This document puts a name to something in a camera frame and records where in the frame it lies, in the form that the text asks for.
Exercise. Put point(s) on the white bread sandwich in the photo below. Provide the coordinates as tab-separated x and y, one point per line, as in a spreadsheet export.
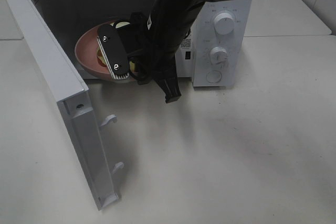
117	24

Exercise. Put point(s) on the white microwave oven body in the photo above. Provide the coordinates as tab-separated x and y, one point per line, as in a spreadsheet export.
70	19

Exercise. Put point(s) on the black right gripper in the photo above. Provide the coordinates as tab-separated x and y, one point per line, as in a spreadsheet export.
151	62

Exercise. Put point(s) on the pink round plate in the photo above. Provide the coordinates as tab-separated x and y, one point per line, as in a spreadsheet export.
86	54

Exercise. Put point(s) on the round white door button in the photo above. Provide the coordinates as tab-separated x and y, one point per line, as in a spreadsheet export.
214	76

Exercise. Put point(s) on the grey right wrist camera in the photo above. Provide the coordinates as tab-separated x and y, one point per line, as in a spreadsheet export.
114	53

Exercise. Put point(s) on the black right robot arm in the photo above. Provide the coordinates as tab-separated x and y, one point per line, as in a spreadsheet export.
169	22

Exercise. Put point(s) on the white timer knob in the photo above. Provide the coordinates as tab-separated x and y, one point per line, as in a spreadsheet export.
218	55

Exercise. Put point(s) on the white warning label sticker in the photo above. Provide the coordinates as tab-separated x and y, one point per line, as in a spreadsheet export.
188	42

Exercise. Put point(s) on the white microwave door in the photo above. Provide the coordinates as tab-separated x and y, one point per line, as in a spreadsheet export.
71	96

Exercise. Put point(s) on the upper white power knob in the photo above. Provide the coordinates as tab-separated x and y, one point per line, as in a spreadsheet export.
224	23

